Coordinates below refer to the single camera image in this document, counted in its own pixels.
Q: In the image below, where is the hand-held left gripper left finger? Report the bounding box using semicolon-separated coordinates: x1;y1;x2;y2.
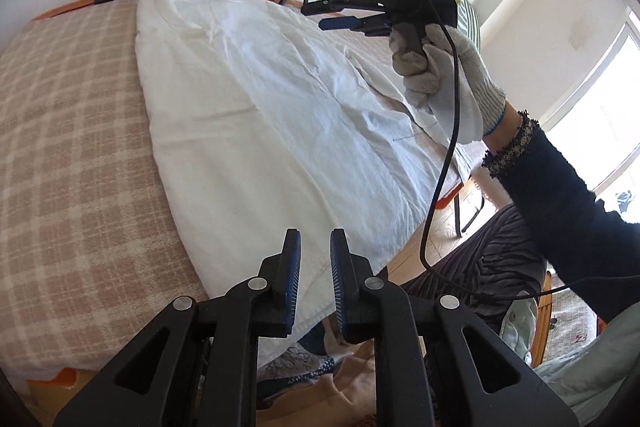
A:
52;228;302;427

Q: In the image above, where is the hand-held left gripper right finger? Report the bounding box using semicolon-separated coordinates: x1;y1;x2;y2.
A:
329;228;581;427

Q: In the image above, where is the white shirt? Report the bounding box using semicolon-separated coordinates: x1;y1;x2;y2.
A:
135;0;473;363

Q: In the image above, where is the person's right forearm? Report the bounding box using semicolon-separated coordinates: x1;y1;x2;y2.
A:
481;102;640;323

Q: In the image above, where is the person's right hand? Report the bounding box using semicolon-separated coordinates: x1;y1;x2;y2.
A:
390;23;507;146

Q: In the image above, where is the green striped pillow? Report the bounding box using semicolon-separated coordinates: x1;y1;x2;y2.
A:
427;0;483;50

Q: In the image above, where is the floral cloth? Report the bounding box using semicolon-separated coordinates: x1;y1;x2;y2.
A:
257;322;351;403

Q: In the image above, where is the peach cloth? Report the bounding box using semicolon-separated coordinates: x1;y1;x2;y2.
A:
257;342;382;427

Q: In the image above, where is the person's dark pleated skirt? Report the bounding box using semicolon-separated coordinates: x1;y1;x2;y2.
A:
385;202;548;358

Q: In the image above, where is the window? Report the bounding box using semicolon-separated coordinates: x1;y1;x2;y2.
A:
542;7;640;223

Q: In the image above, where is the wooden armchair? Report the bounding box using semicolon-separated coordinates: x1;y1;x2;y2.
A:
530;269;608;368

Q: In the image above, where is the beige plaid blanket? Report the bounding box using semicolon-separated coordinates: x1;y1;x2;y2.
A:
0;0;491;383

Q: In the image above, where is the light blue cloth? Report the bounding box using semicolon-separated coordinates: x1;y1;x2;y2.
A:
500;302;640;413

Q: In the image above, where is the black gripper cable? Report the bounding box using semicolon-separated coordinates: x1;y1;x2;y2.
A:
406;0;573;305

